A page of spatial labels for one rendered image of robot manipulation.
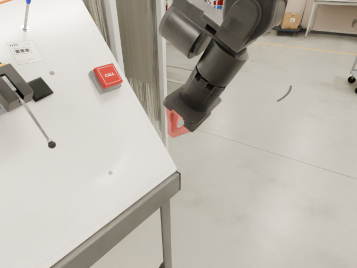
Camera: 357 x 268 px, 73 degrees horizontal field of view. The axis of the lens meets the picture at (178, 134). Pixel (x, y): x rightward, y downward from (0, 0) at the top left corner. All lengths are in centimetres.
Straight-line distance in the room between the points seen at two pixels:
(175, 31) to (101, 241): 41
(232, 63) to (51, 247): 43
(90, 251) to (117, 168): 17
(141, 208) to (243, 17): 44
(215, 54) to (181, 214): 140
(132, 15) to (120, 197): 105
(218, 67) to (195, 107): 8
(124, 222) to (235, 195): 131
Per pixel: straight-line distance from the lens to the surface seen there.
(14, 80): 47
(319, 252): 169
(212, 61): 34
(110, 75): 58
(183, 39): 35
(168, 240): 88
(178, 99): 38
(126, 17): 144
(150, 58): 138
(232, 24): 30
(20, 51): 60
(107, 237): 55
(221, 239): 156
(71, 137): 54
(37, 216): 51
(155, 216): 73
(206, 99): 37
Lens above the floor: 129
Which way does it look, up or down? 33 degrees down
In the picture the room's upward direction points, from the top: straight up
